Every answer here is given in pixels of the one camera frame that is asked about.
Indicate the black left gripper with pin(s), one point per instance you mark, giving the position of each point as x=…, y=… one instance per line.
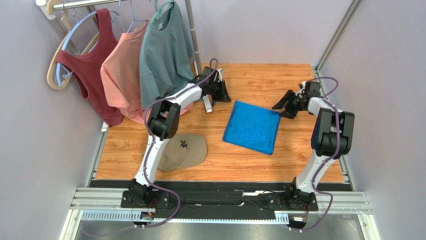
x=224, y=95

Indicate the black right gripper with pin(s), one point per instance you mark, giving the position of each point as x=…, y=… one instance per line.
x=293, y=103

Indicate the beige baseball cap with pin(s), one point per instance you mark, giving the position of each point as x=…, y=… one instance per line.
x=184, y=150

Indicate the metal clothes rack pole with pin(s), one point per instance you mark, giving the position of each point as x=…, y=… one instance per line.
x=49, y=7

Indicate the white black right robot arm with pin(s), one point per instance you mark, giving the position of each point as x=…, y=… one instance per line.
x=332, y=134

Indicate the aluminium frame rail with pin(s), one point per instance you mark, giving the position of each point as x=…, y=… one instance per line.
x=103, y=204

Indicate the pink t-shirt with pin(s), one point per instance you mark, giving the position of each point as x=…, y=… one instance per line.
x=120, y=75

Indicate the white clothes rack foot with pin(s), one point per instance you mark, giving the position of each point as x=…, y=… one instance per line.
x=207, y=101

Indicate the teal clothes hanger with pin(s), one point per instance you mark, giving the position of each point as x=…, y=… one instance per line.
x=159, y=9

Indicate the blue cloth napkin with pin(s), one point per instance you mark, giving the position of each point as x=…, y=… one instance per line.
x=252, y=127

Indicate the maroon tank top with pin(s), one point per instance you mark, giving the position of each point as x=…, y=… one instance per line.
x=86, y=69

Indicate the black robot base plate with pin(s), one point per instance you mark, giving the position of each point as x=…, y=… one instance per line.
x=265, y=199

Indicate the wooden clothes hanger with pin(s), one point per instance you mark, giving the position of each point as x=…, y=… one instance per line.
x=58, y=76

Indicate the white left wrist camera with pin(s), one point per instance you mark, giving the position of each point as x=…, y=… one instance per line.
x=219, y=75

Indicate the teal t-shirt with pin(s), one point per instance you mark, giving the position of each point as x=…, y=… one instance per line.
x=166, y=56

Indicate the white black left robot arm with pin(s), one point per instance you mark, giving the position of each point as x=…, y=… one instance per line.
x=163, y=122

